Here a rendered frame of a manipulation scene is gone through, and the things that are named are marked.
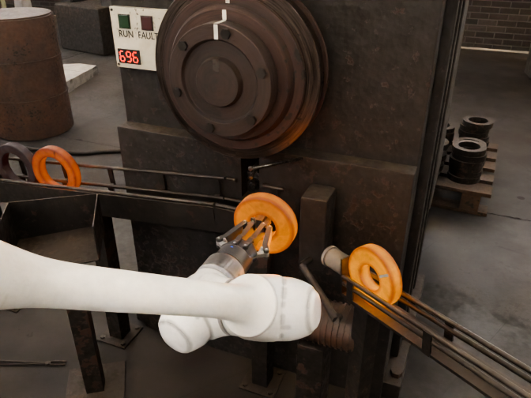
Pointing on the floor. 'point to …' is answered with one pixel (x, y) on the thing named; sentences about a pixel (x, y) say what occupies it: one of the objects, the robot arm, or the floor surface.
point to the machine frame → (319, 159)
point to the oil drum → (32, 76)
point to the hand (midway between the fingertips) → (265, 217)
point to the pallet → (467, 166)
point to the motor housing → (322, 351)
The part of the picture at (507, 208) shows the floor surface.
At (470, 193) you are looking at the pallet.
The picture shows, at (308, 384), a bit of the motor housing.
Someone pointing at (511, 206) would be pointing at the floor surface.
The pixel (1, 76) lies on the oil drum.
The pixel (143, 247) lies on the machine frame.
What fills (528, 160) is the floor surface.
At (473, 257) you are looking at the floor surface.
